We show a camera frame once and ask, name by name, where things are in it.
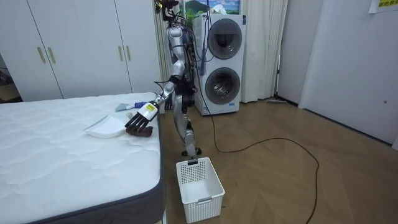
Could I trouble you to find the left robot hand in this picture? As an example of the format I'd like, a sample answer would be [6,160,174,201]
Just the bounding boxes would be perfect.
[124,101,160,133]

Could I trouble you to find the white dustpan with dark red handle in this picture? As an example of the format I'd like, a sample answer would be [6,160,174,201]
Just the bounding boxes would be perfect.
[83,114,154,139]

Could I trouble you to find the robot legs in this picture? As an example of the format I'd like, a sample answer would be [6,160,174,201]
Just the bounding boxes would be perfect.
[172,91,202,157]

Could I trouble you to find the robot body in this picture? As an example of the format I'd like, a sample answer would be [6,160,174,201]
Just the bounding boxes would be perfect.
[154,0,200,108]

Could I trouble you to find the cream curtain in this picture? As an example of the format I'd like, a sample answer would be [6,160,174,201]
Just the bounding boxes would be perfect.
[153,9,170,83]
[241,0,289,104]

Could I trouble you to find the white wardrobe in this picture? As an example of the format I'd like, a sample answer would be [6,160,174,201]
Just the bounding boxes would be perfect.
[0,0,162,103]

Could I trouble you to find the white washing machine tower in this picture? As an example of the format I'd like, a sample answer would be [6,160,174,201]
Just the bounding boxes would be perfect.
[192,12,247,116]

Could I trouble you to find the grey bed with white mattress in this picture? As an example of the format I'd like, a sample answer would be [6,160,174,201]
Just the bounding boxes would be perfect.
[0,91,167,224]

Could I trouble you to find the white perforated plastic basket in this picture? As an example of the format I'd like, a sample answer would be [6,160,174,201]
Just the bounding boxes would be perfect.
[175,157,226,224]

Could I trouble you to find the flat floor mop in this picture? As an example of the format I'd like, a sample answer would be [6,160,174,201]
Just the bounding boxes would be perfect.
[266,68,289,105]

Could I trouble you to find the white brush with blue handle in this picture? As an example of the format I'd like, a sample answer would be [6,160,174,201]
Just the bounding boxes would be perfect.
[114,101,147,113]

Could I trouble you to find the cable bundle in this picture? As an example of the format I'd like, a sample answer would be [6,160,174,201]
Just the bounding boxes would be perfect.
[198,0,215,77]

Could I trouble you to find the landscape wall poster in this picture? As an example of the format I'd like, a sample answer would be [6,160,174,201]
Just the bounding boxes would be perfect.
[183,0,241,20]

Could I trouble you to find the black floor cable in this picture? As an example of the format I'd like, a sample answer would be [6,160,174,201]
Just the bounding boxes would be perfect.
[194,62,320,224]

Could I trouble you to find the paper sheet on wall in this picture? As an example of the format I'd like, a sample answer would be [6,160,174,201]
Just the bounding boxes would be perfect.
[368,0,398,14]

